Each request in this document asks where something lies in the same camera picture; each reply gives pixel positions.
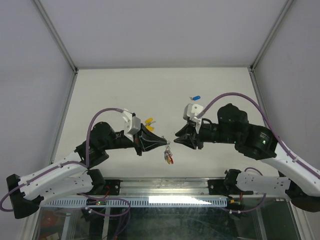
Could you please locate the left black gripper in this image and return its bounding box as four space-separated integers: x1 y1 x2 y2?
103 123 168 156

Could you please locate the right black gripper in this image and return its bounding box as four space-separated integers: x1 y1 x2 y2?
173 121 240 150

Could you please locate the red handle keyring holder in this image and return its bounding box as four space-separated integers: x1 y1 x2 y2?
162 135 174 165

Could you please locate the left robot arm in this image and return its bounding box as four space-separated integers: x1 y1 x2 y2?
6 121 167 219

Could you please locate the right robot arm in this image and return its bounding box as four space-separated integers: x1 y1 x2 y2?
174 103 320 213

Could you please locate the blue tag key far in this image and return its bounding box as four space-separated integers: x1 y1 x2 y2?
190 95 201 101

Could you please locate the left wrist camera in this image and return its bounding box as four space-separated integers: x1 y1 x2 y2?
121 109 141 142

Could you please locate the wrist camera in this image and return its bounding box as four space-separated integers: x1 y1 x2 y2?
182 103 204 124
121 109 141 142

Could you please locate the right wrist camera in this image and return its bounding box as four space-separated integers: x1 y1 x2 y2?
182 103 204 124

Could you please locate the aluminium mounting rail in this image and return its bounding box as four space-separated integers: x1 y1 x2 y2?
105 173 291 198

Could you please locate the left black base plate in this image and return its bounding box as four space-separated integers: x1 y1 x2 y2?
86 179 122 196

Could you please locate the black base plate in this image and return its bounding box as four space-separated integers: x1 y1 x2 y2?
207 179 254 197
86 179 122 196

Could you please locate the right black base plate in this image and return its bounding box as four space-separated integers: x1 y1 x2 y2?
207 179 254 197

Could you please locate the white slotted cable duct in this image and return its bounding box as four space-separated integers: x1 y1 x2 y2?
44 195 228 208

